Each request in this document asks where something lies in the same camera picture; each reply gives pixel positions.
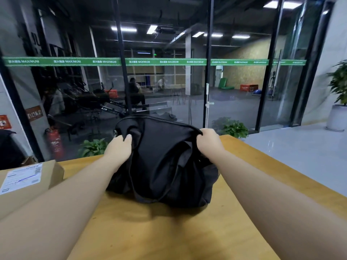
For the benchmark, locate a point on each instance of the person's right hand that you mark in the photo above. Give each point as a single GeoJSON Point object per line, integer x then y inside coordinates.
{"type": "Point", "coordinates": [211, 143]}

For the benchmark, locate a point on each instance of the person's left hand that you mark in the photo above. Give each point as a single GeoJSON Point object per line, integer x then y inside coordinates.
{"type": "Point", "coordinates": [119, 150]}

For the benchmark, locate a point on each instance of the black fabric bag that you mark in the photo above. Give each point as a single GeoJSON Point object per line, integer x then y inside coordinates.
{"type": "Point", "coordinates": [162, 159]}

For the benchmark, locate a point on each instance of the brown cardboard box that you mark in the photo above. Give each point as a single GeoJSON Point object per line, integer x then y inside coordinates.
{"type": "Point", "coordinates": [48, 173]}

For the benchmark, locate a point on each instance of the person's right forearm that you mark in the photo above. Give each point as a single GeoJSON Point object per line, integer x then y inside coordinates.
{"type": "Point", "coordinates": [271, 208]}

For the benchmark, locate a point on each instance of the person's left forearm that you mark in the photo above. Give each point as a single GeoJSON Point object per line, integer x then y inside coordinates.
{"type": "Point", "coordinates": [54, 211]}

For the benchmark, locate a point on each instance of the green leafy plant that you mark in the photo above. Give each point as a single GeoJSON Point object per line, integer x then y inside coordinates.
{"type": "Point", "coordinates": [235, 128]}
{"type": "Point", "coordinates": [93, 147]}

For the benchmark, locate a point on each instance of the black exercise machine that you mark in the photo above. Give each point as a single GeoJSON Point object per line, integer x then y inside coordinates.
{"type": "Point", "coordinates": [92, 101]}

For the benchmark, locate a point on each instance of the green gym mat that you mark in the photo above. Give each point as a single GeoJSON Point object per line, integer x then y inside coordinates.
{"type": "Point", "coordinates": [223, 83]}

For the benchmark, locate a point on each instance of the red fire extinguisher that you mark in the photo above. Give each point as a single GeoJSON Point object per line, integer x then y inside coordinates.
{"type": "Point", "coordinates": [55, 144]}

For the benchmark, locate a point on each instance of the red gym box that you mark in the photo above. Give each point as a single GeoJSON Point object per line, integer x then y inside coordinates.
{"type": "Point", "coordinates": [248, 87]}

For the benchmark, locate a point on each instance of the blue balance ball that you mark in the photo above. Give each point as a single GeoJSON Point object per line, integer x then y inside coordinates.
{"type": "Point", "coordinates": [257, 92]}

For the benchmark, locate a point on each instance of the wooden table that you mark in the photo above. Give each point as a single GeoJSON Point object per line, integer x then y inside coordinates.
{"type": "Point", "coordinates": [162, 227]}

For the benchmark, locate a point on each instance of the small orange door sign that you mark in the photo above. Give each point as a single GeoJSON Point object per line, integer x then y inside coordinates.
{"type": "Point", "coordinates": [34, 113]}

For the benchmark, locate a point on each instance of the green glass marking strip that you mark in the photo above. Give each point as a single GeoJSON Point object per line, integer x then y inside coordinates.
{"type": "Point", "coordinates": [162, 61]}

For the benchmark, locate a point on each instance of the large plant in white pot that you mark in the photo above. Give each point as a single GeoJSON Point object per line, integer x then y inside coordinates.
{"type": "Point", "coordinates": [337, 119]}

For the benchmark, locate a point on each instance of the orange wall safety sign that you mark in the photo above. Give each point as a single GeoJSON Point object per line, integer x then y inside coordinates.
{"type": "Point", "coordinates": [4, 122]}

